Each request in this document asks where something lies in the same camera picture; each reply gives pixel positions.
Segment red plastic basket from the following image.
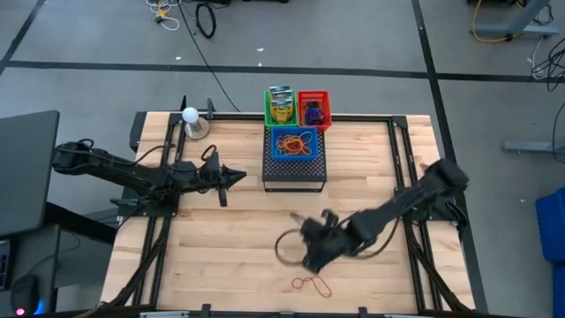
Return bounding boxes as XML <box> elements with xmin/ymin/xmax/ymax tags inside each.
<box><xmin>298</xmin><ymin>90</ymin><xmax>333</xmax><ymax>133</ymax></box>

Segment yellow rubber band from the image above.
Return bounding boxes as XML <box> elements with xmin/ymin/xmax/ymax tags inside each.
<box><xmin>275</xmin><ymin>132</ymin><xmax>314</xmax><ymax>156</ymax></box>

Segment black cable bundle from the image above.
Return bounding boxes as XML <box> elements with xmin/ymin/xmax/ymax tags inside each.
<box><xmin>531</xmin><ymin>37</ymin><xmax>565</xmax><ymax>94</ymax></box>

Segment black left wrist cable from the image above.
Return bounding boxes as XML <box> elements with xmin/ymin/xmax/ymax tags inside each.
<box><xmin>132</xmin><ymin>143</ymin><xmax>219</xmax><ymax>168</ymax></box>

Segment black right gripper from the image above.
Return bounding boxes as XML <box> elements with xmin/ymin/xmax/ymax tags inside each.
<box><xmin>289</xmin><ymin>210</ymin><xmax>355</xmax><ymax>262</ymax></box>

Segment white cable bundle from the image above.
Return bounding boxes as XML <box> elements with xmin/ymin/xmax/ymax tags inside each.
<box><xmin>145</xmin><ymin>0</ymin><xmax>181</xmax><ymax>32</ymax></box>

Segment blue plastic basket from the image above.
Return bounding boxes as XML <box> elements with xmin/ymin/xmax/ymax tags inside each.
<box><xmin>269</xmin><ymin>126</ymin><xmax>320</xmax><ymax>163</ymax></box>

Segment yellow floor cable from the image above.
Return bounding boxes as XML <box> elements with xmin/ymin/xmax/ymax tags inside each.
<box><xmin>471</xmin><ymin>0</ymin><xmax>514</xmax><ymax>44</ymax></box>

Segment grey desk foot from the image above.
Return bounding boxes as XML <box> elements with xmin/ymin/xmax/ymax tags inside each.
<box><xmin>504</xmin><ymin>140</ymin><xmax>565</xmax><ymax>155</ymax></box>

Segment green plastic basket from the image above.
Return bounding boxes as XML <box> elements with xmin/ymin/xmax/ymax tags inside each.
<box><xmin>263</xmin><ymin>87</ymin><xmax>300</xmax><ymax>128</ymax></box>

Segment coiled black floor cable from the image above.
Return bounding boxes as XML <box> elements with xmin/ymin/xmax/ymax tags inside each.
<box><xmin>194</xmin><ymin>1</ymin><xmax>218</xmax><ymax>40</ymax></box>

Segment orange rubber band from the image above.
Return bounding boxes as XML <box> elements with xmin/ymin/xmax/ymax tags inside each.
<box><xmin>275</xmin><ymin>132</ymin><xmax>314</xmax><ymax>156</ymax></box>

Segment grey desk leg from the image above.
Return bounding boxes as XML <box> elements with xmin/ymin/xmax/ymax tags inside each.
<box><xmin>473</xmin><ymin>0</ymin><xmax>560</xmax><ymax>39</ymax></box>

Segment black perforated metal shelf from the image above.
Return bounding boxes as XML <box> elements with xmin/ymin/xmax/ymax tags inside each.
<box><xmin>262</xmin><ymin>127</ymin><xmax>328</xmax><ymax>193</ymax></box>

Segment black device with lights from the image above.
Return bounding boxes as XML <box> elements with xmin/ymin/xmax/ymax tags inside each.
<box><xmin>0</xmin><ymin>240</ymin><xmax>12</xmax><ymax>292</ymax></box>

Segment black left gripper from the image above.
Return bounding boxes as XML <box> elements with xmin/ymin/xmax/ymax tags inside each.
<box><xmin>193</xmin><ymin>156</ymin><xmax>247</xmax><ymax>192</ymax></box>

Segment black computer mouse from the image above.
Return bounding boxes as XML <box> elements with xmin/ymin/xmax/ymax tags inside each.
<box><xmin>11</xmin><ymin>274</ymin><xmax>41</xmax><ymax>317</ymax></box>

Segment long black floor cable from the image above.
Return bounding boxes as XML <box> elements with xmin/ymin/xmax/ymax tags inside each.
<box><xmin>175</xmin><ymin>0</ymin><xmax>242</xmax><ymax>113</ymax></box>

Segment blue storage bin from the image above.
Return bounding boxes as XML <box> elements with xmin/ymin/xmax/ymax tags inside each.
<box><xmin>553</xmin><ymin>264</ymin><xmax>565</xmax><ymax>318</ymax></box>
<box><xmin>535</xmin><ymin>186</ymin><xmax>565</xmax><ymax>264</ymax></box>

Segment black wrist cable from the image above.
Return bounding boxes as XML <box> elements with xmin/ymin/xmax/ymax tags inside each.
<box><xmin>274</xmin><ymin>218</ymin><xmax>401</xmax><ymax>267</ymax></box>
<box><xmin>132</xmin><ymin>143</ymin><xmax>219</xmax><ymax>168</ymax></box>

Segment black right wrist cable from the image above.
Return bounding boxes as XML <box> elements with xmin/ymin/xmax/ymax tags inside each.
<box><xmin>274</xmin><ymin>218</ymin><xmax>401</xmax><ymax>267</ymax></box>

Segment white bulb lamp wooden base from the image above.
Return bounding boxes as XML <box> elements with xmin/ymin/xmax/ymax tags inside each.
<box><xmin>182</xmin><ymin>106</ymin><xmax>211</xmax><ymax>141</ymax></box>

